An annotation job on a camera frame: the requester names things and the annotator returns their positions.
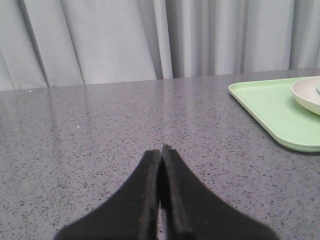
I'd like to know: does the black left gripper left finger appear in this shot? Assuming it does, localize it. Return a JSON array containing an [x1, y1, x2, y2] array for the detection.
[[55, 150, 161, 240]]

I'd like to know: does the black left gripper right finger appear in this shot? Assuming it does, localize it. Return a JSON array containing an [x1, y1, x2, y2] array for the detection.
[[159, 145, 277, 240]]

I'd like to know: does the cream round plate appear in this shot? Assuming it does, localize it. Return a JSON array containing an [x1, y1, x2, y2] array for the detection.
[[291, 76, 320, 115]]

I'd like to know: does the light green tray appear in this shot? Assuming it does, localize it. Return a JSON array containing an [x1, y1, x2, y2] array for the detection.
[[228, 78, 320, 153]]

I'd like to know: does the light blue spoon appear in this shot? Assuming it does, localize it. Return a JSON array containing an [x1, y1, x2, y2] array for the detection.
[[316, 83, 320, 93]]

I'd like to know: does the grey curtain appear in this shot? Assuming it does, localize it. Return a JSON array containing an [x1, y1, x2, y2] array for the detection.
[[0, 0, 320, 90]]

